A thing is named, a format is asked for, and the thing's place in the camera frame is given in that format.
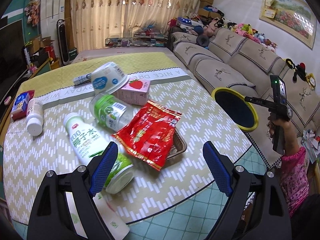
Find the white blue yogurt cup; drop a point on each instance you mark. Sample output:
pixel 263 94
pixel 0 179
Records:
pixel 108 78

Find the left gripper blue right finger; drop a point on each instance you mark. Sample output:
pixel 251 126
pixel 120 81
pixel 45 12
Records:
pixel 220 172

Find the blue red small box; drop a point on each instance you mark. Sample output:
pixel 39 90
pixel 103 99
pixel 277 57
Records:
pixel 19 109

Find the beige embroidered curtain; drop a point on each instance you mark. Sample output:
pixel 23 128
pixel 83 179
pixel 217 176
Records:
pixel 95 20

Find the framed landscape painting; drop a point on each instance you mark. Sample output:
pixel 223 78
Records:
pixel 292 16

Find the white tower fan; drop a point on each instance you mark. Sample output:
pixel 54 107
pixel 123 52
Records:
pixel 62 41

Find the pink patterned sleeve forearm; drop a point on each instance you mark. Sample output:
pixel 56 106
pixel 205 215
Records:
pixel 293 173

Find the small white blue pack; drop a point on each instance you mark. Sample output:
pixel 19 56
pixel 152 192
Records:
pixel 82 79

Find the yellow rimmed dark trash bin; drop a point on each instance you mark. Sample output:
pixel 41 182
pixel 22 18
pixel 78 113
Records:
pixel 240 111

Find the black mouse plush toy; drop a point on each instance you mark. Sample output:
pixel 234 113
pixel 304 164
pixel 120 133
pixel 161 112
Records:
pixel 299 70

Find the red snack bag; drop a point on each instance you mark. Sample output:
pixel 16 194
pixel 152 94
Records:
pixel 149 135

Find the pile of crumpled paper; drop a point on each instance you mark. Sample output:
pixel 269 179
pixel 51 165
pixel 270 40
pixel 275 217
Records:
pixel 310 140

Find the white cabinet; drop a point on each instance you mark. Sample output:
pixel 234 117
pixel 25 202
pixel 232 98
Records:
pixel 50 12

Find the small white pill bottle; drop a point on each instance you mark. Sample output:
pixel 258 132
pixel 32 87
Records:
pixel 34 117

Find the person right hand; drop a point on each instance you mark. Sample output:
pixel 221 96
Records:
pixel 281 126

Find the pink strawberry milk carton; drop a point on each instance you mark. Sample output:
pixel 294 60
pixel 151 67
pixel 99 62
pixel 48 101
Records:
pixel 135 92

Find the beige sectional sofa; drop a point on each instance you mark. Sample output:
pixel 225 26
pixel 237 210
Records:
pixel 239 64

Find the black television screen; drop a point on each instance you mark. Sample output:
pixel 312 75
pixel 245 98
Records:
pixel 12 62

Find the floral white mattress pad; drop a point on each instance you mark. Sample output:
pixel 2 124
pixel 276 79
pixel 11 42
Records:
pixel 97 53

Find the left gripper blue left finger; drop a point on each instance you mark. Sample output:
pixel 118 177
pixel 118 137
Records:
pixel 100 167

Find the dark neck pillow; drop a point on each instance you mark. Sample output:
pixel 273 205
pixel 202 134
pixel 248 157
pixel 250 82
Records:
pixel 203 41

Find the pile of plush toys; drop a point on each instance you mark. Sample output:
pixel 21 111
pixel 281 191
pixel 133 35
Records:
pixel 241 29

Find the white green drink bottle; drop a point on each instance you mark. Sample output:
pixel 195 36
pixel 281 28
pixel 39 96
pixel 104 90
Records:
pixel 88 142

